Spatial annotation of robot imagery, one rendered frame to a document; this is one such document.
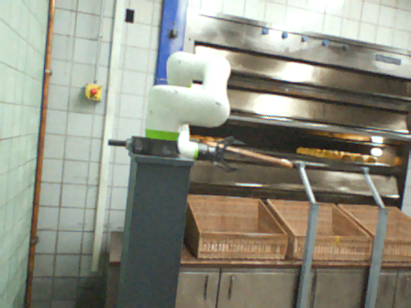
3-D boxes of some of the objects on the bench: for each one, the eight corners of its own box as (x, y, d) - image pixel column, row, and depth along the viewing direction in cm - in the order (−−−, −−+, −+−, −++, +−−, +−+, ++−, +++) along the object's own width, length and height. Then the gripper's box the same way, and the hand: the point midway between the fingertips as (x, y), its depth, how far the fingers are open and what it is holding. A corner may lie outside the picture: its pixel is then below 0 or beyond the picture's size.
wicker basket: (179, 233, 248) (183, 193, 246) (255, 235, 264) (260, 198, 262) (195, 259, 202) (201, 211, 200) (286, 260, 217) (292, 215, 215)
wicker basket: (330, 237, 279) (336, 203, 277) (390, 239, 295) (395, 206, 293) (375, 262, 232) (382, 220, 231) (443, 262, 248) (449, 223, 246)
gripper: (207, 128, 194) (245, 133, 199) (202, 174, 195) (239, 178, 201) (210, 129, 187) (249, 134, 192) (205, 177, 188) (244, 180, 193)
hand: (242, 156), depth 196 cm, fingers open, 13 cm apart
